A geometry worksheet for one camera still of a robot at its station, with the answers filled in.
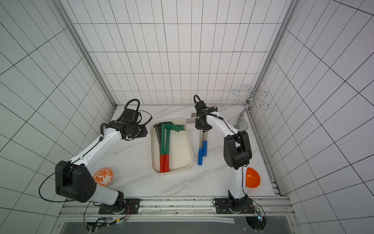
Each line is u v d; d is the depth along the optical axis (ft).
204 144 3.11
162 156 2.77
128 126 2.00
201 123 2.64
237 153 1.70
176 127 3.31
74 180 1.36
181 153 3.02
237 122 3.30
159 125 3.28
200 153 2.95
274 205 2.45
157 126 3.28
